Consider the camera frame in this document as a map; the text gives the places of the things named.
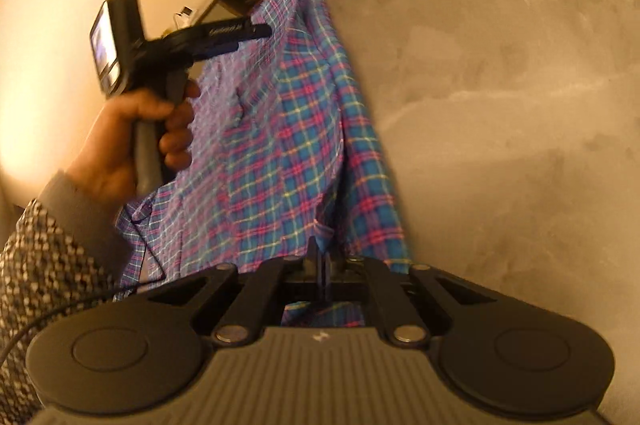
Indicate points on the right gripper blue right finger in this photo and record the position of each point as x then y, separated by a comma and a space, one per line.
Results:
325, 275

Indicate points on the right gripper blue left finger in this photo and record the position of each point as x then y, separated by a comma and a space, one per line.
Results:
313, 268

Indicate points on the blue pink plaid shirt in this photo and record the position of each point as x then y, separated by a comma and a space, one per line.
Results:
284, 153

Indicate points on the left forearm patterned sleeve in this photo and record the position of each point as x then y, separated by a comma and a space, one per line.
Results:
64, 248

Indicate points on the person's left hand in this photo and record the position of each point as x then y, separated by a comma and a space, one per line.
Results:
105, 167

